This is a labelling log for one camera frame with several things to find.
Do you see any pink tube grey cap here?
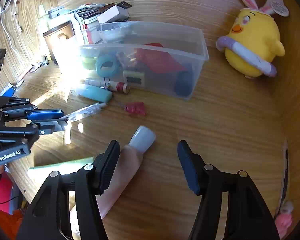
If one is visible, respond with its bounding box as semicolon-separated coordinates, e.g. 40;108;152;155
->
96;126;157;218

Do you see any clear glittery pen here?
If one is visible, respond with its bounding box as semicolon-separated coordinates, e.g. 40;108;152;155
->
58;103;107;122

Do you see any teal white tube bottle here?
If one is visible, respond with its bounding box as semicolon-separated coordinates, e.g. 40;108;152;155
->
75;84;113;103

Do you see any white tube red cap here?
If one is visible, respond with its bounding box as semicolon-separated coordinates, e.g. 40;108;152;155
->
81;77;130;94

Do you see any teal tape roll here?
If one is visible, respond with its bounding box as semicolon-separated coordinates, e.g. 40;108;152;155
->
95;54;120;77

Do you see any small green white calculator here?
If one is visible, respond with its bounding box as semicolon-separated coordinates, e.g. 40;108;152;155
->
122;70;145;87

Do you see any clear bowl in bin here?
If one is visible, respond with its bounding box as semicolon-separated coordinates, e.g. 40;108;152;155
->
100;22;131;43

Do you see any clear plastic storage bin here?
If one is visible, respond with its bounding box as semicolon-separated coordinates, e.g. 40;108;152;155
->
58;21;210;101

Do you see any stack of papers and books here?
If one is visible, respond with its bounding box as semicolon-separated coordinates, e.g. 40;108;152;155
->
70;1;132;30

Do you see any red pouch in bin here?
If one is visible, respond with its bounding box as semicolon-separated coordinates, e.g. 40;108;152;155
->
134;48;188;74

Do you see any white rectangular box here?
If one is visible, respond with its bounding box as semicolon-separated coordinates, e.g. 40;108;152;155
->
97;5;129;23

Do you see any yellow chick plush toy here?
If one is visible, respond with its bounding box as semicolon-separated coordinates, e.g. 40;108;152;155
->
216;0;289;78

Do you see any white charging cable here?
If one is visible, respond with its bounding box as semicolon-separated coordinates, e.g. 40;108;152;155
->
0;0;23;55

